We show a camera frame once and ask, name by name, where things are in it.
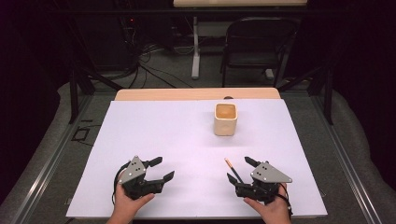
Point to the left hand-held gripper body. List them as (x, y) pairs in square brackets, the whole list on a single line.
[(134, 174)]

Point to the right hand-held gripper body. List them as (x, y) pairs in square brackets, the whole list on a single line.
[(264, 180)]

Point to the dark pencil with orange end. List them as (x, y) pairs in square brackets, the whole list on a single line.
[(233, 170)]

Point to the person's left hand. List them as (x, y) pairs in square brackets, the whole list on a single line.
[(127, 203)]

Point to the person's right hand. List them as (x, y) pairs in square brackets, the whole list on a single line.
[(271, 210)]

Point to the white sheet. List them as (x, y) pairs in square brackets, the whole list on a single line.
[(186, 149)]

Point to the cream square cup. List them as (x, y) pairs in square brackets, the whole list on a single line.
[(225, 119)]

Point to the wooden table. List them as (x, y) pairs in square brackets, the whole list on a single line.
[(193, 93)]

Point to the black metal stand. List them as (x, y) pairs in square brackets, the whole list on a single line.
[(74, 93), (327, 93)]

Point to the black folding chair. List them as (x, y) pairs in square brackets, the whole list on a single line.
[(258, 46)]

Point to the white desk leg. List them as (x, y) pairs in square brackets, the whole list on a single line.
[(195, 53)]

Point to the light desk top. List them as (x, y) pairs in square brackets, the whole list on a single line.
[(239, 2)]

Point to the aluminium rail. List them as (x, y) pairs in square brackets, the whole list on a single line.
[(345, 161), (46, 168)]

